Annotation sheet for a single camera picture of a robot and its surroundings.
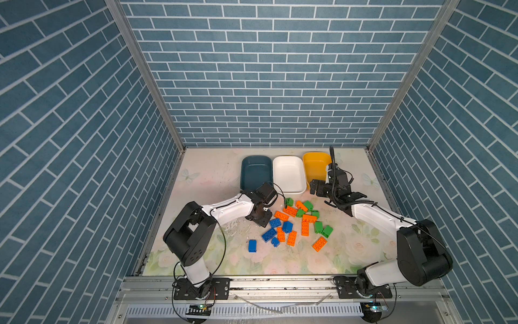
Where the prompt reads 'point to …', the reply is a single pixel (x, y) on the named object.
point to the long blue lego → (268, 235)
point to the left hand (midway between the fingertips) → (263, 219)
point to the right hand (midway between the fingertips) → (317, 181)
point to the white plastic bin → (289, 173)
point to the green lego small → (315, 213)
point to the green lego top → (289, 201)
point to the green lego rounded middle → (300, 213)
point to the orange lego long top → (290, 210)
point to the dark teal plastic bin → (255, 171)
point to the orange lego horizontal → (309, 218)
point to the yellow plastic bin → (315, 164)
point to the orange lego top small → (301, 206)
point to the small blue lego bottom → (275, 241)
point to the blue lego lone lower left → (252, 246)
